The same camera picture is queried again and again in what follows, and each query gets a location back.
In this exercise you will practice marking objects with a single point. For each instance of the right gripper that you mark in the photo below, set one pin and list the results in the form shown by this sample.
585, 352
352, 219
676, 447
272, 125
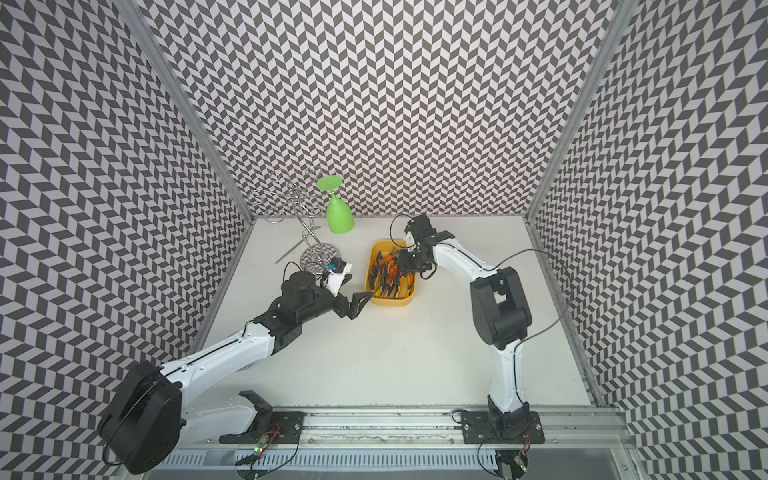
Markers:
405, 267

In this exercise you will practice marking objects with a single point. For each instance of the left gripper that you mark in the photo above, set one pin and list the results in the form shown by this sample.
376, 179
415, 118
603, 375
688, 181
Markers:
343, 310

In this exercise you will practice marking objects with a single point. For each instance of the yellow storage box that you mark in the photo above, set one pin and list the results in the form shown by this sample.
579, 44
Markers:
384, 246

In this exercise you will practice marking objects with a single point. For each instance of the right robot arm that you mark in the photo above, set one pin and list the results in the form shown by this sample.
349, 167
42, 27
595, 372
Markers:
501, 316

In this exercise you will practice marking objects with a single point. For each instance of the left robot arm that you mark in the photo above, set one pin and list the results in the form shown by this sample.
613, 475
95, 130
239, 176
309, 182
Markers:
150, 413

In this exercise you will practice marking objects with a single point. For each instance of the yellow black pliers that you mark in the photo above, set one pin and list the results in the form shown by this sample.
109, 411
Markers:
400, 287

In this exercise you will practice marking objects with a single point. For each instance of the green plastic wine glass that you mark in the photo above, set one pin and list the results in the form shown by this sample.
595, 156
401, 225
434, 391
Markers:
339, 216

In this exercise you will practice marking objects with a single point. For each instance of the chrome glass holder stand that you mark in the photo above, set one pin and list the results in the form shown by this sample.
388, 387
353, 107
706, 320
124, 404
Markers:
316, 255

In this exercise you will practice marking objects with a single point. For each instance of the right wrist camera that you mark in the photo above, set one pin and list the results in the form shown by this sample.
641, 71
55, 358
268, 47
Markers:
418, 230

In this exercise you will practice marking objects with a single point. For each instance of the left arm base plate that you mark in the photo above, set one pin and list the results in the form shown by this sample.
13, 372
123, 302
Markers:
279, 427

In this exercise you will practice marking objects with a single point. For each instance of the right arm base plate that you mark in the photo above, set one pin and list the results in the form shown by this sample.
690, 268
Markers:
477, 427

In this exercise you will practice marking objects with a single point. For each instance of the aluminium front rail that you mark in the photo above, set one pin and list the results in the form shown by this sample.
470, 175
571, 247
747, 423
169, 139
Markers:
567, 427

